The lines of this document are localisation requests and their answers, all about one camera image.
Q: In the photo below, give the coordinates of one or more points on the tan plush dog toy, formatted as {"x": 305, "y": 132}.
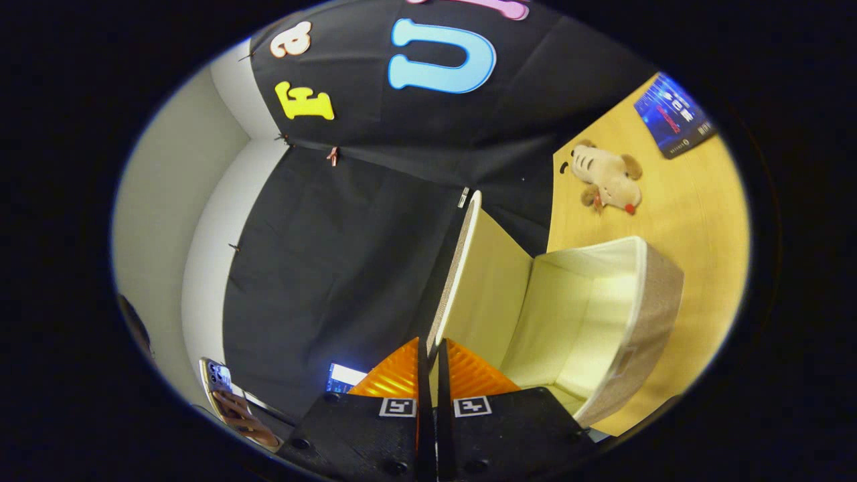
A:
{"x": 606, "y": 174}

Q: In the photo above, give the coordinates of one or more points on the silver cloth clip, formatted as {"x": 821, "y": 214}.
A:
{"x": 463, "y": 197}

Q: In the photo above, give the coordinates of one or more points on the beige fabric storage box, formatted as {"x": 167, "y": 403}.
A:
{"x": 569, "y": 321}

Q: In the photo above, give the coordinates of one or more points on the smartphone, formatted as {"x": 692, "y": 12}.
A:
{"x": 217, "y": 378}

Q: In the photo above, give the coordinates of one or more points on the pink cloth clip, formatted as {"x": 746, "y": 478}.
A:
{"x": 333, "y": 156}

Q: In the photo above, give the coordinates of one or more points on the blue cover book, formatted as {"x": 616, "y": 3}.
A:
{"x": 673, "y": 117}

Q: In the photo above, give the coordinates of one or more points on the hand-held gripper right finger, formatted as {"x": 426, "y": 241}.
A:
{"x": 444, "y": 415}

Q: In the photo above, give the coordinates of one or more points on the lit computer monitor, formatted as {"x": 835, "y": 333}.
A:
{"x": 345, "y": 376}

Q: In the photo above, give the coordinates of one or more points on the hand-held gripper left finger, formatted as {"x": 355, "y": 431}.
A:
{"x": 424, "y": 415}

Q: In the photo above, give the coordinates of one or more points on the black backdrop cloth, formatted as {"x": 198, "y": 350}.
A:
{"x": 335, "y": 268}

